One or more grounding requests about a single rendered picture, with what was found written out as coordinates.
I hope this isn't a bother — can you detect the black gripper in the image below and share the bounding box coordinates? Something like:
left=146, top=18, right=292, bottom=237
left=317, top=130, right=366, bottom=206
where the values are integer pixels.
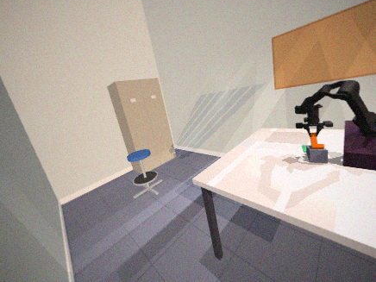
left=296, top=115, right=333, bottom=137

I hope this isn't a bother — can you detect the orange block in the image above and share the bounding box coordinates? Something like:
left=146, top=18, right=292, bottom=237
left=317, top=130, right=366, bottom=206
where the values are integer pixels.
left=310, top=133, right=324, bottom=149

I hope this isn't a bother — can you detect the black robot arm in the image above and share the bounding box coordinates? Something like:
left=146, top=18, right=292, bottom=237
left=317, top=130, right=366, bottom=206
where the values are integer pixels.
left=295, top=80, right=376, bottom=137

